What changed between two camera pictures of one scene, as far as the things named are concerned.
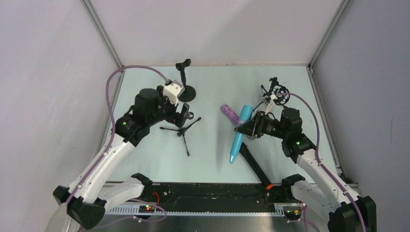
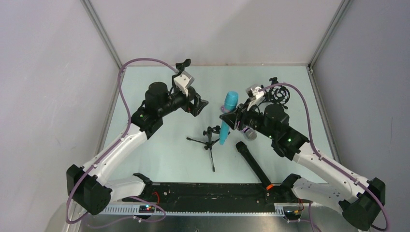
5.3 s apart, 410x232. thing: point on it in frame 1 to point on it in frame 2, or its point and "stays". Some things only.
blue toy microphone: [246, 114] to [230, 103]
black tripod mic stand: [185, 116] to [209, 144]
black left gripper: [181, 115] to [195, 104]
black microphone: [255, 166] stays
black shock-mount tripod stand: [282, 93] stays
